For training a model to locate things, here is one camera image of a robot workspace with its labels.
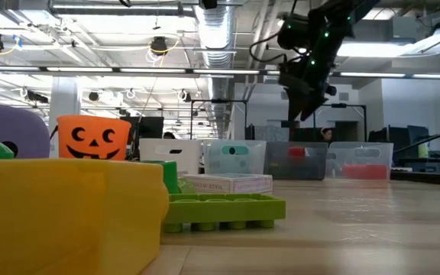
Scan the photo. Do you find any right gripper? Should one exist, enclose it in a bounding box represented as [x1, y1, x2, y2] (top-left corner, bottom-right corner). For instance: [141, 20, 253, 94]
[279, 40, 338, 122]

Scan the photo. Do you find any clear plastic bin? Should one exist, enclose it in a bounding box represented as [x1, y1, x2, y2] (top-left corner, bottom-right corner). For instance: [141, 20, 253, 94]
[325, 141, 394, 181]
[203, 139, 267, 176]

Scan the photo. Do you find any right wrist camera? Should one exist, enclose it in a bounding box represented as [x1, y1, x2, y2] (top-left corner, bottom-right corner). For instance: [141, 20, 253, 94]
[277, 13, 313, 50]

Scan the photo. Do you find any grey tinted plastic bin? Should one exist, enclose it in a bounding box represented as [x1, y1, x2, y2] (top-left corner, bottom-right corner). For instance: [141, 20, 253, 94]
[264, 141, 328, 181]

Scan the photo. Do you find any orange pumpkin bucket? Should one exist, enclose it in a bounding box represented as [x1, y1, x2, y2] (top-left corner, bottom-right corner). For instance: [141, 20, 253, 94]
[56, 115, 132, 161]

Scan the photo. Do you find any purple foam die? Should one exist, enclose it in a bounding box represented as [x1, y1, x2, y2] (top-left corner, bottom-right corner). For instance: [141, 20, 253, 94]
[0, 101, 51, 160]

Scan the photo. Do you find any black monitor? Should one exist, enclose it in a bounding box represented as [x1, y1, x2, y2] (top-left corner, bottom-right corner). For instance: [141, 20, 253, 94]
[119, 116, 165, 141]

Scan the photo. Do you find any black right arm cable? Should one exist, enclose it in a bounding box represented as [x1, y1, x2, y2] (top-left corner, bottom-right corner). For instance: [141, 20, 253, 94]
[248, 32, 296, 65]

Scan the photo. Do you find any white plastic bin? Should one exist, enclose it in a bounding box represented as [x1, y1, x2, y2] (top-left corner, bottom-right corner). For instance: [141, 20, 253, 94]
[139, 137, 202, 176]

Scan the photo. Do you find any white pillar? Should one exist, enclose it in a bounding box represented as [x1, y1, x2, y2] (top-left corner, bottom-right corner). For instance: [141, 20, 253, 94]
[49, 76, 82, 160]

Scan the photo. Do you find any pink backed card deck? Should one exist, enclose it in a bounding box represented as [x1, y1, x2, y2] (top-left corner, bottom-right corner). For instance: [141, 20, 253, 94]
[180, 173, 274, 196]

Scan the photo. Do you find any red plastic block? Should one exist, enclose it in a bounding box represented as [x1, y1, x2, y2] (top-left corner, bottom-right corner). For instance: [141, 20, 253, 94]
[341, 163, 389, 181]

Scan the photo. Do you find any black diagonal rod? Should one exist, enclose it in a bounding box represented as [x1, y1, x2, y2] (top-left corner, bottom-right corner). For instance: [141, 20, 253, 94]
[393, 127, 440, 154]

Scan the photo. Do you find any yellow plastic block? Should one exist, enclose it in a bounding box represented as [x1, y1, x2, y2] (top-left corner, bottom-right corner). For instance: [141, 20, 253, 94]
[0, 158, 170, 275]

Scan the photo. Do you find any ceiling light rail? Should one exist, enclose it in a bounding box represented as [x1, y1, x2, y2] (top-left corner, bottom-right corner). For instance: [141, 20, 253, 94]
[0, 65, 440, 79]

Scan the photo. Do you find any light green studded plate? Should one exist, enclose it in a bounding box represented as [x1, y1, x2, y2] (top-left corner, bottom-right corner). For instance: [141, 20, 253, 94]
[161, 192, 287, 234]

